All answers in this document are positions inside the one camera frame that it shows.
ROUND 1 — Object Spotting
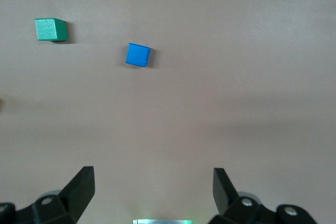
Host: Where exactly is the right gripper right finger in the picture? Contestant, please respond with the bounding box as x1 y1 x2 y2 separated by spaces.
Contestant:
207 167 318 224

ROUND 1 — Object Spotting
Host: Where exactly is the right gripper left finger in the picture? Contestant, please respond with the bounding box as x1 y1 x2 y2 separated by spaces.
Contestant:
0 166 96 224

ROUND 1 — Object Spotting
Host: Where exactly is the blue wooden block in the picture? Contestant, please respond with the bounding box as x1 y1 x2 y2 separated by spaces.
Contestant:
125 42 152 68

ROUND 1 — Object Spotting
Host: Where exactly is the green wooden block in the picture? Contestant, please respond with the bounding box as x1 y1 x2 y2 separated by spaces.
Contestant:
34 18 68 42

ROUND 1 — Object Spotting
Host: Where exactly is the brown paper table cover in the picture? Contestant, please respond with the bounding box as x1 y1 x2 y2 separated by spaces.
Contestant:
0 0 336 224

